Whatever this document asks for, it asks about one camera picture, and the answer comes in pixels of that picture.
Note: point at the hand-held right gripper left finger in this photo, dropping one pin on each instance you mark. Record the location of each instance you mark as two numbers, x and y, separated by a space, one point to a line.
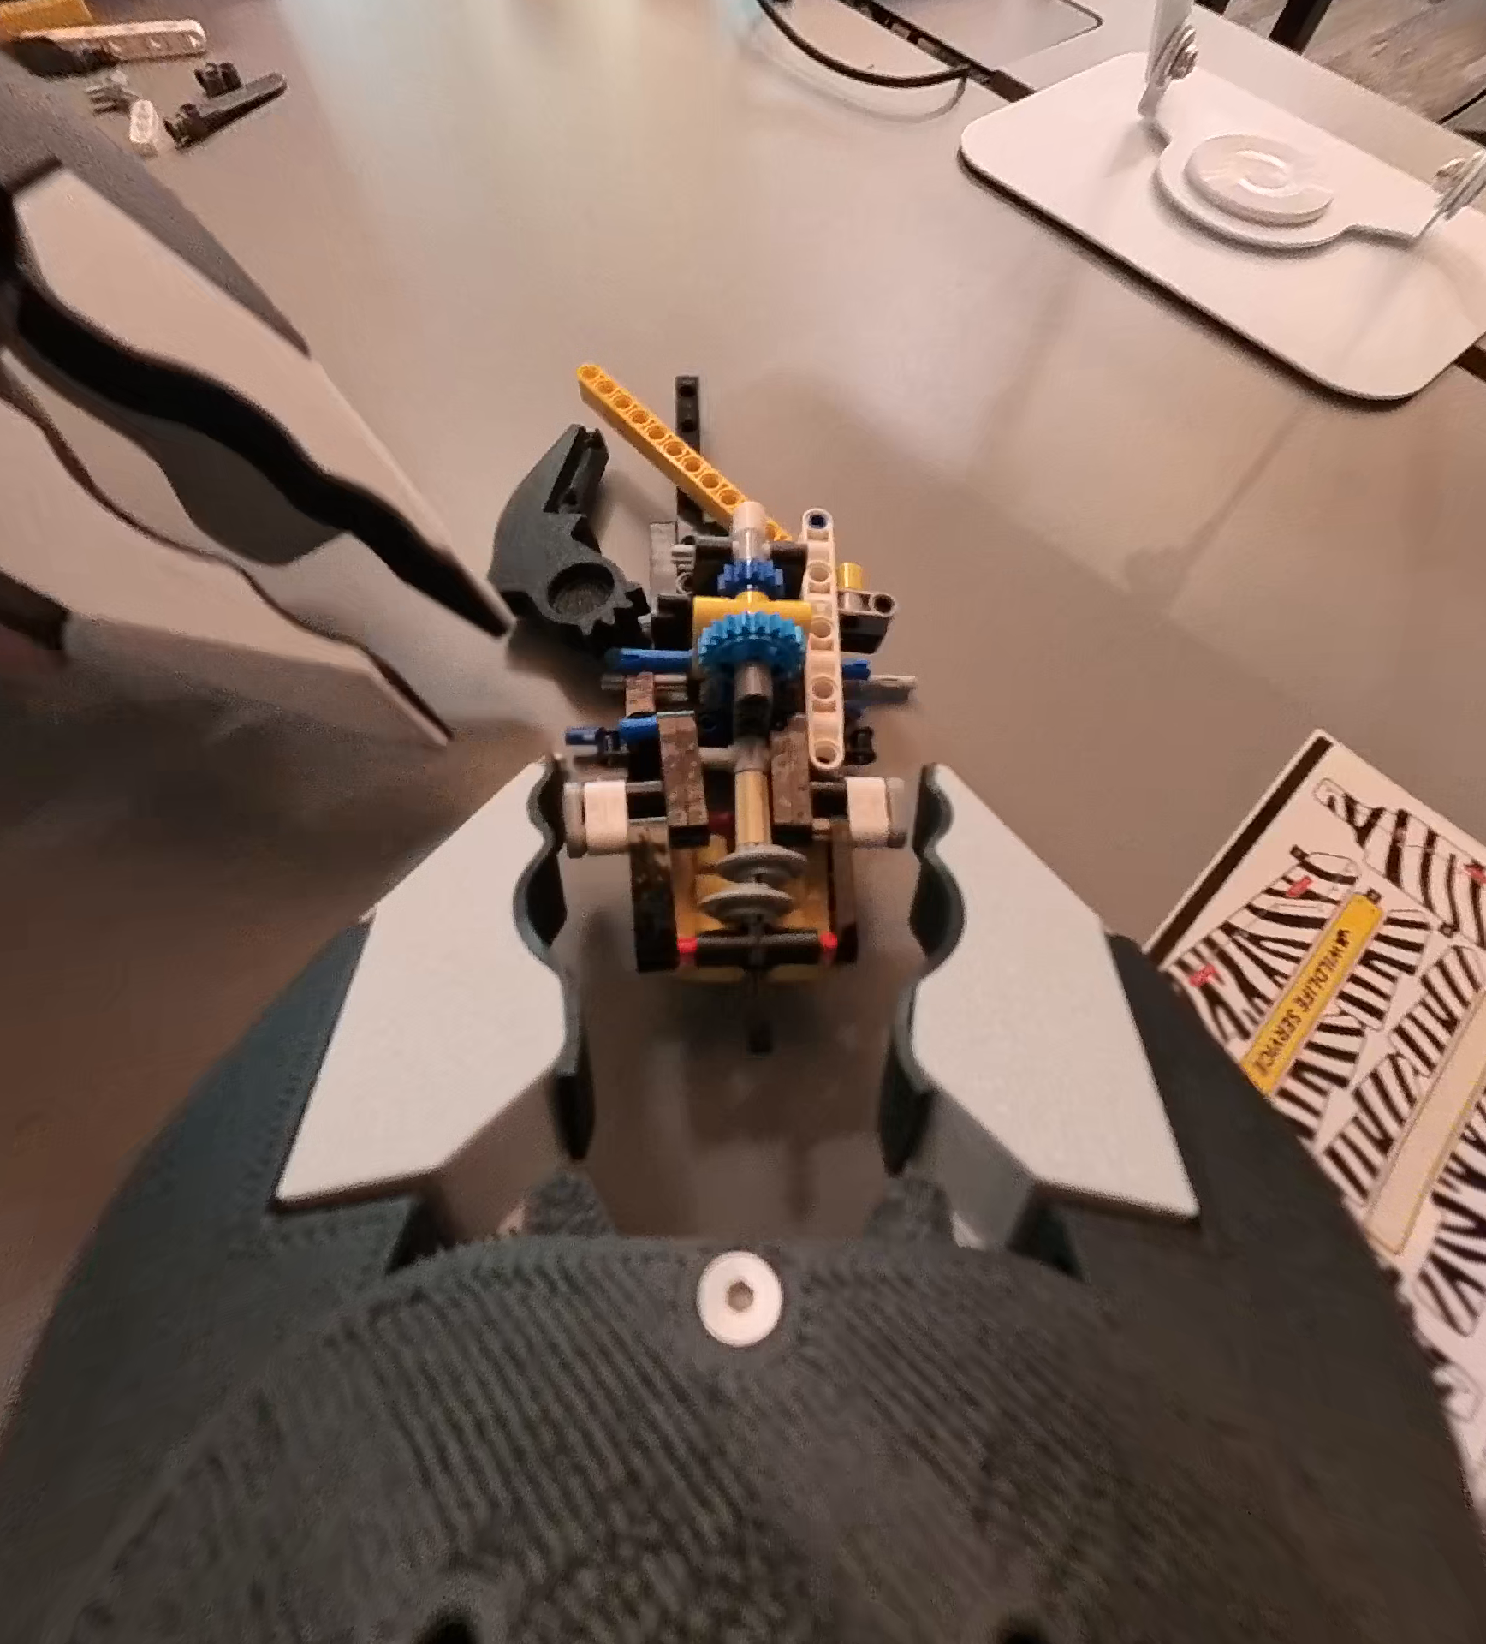
434 1030

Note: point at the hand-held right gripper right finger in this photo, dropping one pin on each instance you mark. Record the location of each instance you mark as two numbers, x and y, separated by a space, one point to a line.
1026 1030

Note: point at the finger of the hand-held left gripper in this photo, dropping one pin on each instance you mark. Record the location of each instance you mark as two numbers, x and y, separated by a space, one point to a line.
216 348
49 515

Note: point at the lego vehicle chassis assembly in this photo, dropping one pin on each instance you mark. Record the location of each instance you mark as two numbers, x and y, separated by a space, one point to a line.
745 719

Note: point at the scattered loose lego pieces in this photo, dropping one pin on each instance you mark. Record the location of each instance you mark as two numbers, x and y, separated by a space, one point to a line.
134 38

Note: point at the black curved lego panel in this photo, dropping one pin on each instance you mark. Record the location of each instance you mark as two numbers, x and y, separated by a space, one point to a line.
551 554

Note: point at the zebra striped sticker sheet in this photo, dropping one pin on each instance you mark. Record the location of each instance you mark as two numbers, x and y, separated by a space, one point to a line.
1398 1030

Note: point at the silver monitor stand base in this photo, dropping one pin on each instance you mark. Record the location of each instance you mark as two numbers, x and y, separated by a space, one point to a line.
1333 298

